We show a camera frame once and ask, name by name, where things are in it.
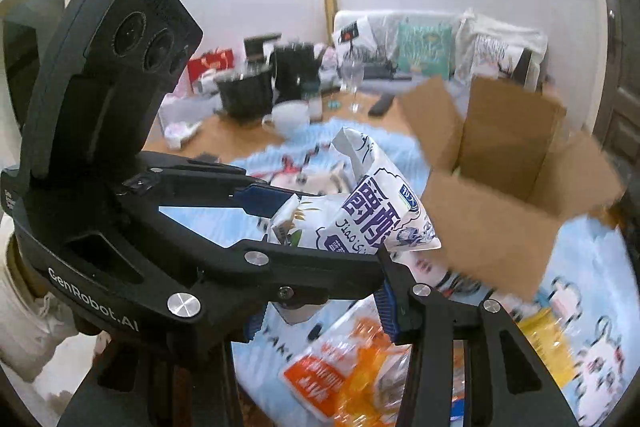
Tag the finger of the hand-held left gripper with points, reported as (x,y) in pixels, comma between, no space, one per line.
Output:
(320,274)
(257,201)

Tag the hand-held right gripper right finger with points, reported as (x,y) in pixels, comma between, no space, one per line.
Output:
(387,309)

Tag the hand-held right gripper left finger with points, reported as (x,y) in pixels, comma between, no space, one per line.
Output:
(253,329)

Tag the white purple snack packet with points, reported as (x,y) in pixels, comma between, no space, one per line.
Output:
(370,202)

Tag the brown cardboard box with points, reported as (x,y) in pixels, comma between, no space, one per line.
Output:
(500,217)

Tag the person's left forearm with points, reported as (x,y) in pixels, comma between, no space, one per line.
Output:
(30,322)

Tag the white flat packet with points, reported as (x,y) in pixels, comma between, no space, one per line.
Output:
(281,338)

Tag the orange snack packet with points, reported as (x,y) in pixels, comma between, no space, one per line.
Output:
(320,372)

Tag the white cup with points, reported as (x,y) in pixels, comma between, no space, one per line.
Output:
(290,117)

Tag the white tissue packet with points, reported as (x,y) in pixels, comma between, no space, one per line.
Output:
(177,132)

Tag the black pot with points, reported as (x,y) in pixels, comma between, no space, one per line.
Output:
(245,94)

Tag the black kettle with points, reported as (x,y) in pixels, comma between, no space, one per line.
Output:
(295,72)

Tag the red gift bag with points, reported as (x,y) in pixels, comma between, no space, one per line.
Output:
(210,66)

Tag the black remote control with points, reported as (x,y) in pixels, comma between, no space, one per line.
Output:
(380,106)

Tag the yellow snack packet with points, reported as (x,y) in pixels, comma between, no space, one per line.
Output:
(542,332)

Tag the wine glass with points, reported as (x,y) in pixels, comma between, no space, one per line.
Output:
(352,74)

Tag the light blue printed blanket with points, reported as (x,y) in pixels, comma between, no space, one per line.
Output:
(585,257)

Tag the wooden pole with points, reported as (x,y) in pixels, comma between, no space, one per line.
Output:
(328,4)

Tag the teal cushion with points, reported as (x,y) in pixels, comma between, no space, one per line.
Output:
(425,49)

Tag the white sofa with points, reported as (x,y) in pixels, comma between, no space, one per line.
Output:
(450,19)

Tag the white grey printed cushion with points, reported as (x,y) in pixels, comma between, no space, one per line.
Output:
(492,49)

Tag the dark wooden door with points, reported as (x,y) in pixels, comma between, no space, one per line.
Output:
(617,72)

